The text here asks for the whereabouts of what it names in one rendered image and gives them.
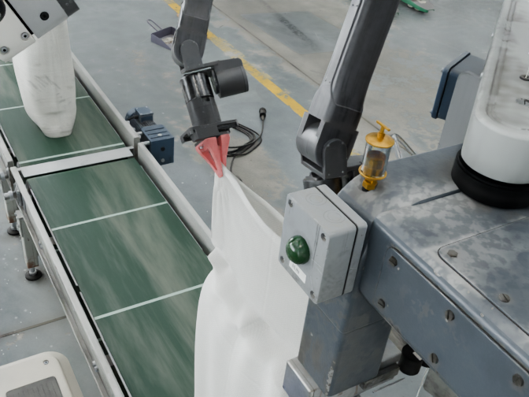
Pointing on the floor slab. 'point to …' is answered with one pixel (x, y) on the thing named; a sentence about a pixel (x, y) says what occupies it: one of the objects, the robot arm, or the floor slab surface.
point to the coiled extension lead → (249, 138)
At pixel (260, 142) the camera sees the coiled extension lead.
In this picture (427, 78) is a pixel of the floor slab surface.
